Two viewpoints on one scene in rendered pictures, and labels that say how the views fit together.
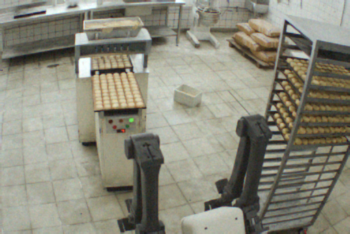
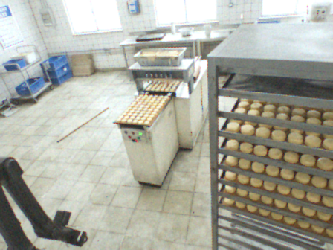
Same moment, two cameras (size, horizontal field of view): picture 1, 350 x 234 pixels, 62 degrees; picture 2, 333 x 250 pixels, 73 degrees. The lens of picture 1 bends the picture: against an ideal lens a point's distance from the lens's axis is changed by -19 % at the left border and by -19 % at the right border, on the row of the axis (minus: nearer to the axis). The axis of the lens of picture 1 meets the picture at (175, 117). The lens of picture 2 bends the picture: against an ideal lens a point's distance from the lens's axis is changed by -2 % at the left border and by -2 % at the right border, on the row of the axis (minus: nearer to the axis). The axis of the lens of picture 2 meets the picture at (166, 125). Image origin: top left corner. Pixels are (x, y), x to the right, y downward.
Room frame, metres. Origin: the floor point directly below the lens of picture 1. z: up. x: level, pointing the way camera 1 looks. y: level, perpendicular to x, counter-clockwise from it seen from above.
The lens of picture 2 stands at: (1.04, -1.12, 2.05)
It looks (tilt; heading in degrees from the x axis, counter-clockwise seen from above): 33 degrees down; 43
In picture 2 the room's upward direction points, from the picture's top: 8 degrees counter-clockwise
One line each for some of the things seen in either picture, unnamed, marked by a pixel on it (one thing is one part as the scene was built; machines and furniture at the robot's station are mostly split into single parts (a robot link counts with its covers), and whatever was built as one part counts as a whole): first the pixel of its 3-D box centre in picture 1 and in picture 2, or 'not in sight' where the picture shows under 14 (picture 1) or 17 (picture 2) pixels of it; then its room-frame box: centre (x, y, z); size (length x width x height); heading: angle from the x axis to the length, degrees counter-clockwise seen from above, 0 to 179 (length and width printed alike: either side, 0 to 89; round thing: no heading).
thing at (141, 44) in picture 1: (110, 51); (163, 77); (3.01, 0.67, 1.01); 0.72 x 0.33 x 0.34; 108
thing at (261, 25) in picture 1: (266, 27); not in sight; (5.94, -1.50, 0.62); 0.72 x 0.42 x 0.17; 32
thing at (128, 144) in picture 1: (140, 185); not in sight; (0.91, 0.10, 1.41); 0.11 x 0.06 x 0.43; 116
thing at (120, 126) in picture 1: (120, 124); (134, 135); (2.19, 0.40, 0.77); 0.24 x 0.04 x 0.14; 108
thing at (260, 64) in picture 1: (259, 53); not in sight; (5.98, -1.45, 0.06); 1.20 x 0.80 x 0.11; 28
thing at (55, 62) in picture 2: not in sight; (53, 62); (3.69, 5.03, 0.50); 0.60 x 0.40 x 0.20; 28
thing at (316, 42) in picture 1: (285, 158); (214, 216); (1.70, -0.75, 0.97); 0.03 x 0.03 x 1.70; 10
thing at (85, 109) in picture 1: (105, 83); (179, 102); (3.46, 0.82, 0.42); 1.28 x 0.72 x 0.84; 18
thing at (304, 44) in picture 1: (333, 52); (314, 77); (1.97, -1.02, 1.68); 0.60 x 0.40 x 0.02; 100
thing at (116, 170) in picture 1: (115, 131); (154, 139); (2.53, 0.51, 0.45); 0.70 x 0.34 x 0.90; 18
